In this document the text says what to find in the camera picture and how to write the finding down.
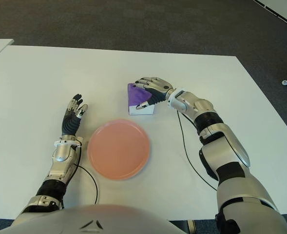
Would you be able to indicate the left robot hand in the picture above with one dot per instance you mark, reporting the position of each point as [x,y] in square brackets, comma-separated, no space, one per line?
[70,122]

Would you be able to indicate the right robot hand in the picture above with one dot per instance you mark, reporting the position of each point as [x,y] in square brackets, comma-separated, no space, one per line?
[159,93]

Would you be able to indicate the purple white tissue pack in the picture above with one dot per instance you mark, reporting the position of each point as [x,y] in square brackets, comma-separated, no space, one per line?
[138,98]

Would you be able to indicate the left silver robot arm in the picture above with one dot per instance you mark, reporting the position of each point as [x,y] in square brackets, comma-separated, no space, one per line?
[61,152]

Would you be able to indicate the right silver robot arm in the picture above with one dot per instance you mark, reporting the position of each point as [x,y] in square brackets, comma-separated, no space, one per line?
[231,151]

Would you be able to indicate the pink round plate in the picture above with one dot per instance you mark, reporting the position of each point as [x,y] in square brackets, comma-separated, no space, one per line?
[119,150]

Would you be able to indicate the silver robot torso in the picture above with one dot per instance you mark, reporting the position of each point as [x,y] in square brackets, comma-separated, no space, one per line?
[97,219]

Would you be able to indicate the white handheld controller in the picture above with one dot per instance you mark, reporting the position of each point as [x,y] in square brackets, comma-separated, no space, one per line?
[286,83]

